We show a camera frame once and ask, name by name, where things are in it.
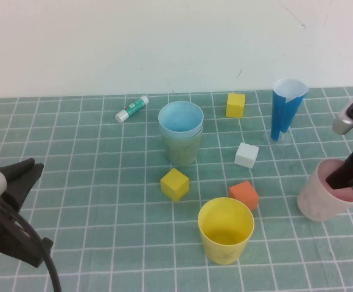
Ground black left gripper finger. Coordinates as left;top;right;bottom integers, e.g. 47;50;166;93
0;158;45;211
0;212;54;268

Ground pink plastic cup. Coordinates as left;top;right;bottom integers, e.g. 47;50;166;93
296;158;353;222

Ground green plastic cup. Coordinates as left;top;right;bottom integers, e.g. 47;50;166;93
160;123;204;167

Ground blue plastic cup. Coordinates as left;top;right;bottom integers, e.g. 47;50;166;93
158;101;204;140

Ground green checked tablecloth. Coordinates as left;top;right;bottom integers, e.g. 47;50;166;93
0;86;353;292

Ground blue rolled paper cone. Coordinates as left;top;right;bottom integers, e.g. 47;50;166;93
270;78;309;142

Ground white cube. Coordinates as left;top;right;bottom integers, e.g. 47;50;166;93
234;142;260;169

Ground orange cube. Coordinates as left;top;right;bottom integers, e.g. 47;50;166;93
228;180;260;211

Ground yellow cube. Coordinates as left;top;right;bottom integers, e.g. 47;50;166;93
225;92;246;119
159;167;190;203

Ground green white glue stick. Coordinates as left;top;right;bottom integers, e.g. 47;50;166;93
114;95;150;123

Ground yellow plastic cup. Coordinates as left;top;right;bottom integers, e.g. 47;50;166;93
197;197;255;265

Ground black cable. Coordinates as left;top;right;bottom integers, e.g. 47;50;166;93
0;187;63;292

